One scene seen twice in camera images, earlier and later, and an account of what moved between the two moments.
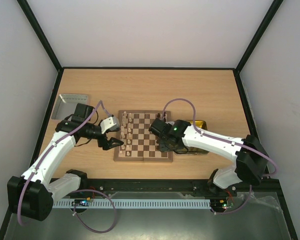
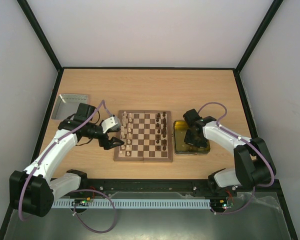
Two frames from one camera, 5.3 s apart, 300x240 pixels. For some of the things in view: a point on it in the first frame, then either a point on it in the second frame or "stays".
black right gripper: [161, 144] → [194, 137]
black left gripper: [101, 143] stays
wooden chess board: [139, 144] stays
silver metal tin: [66, 104] stays
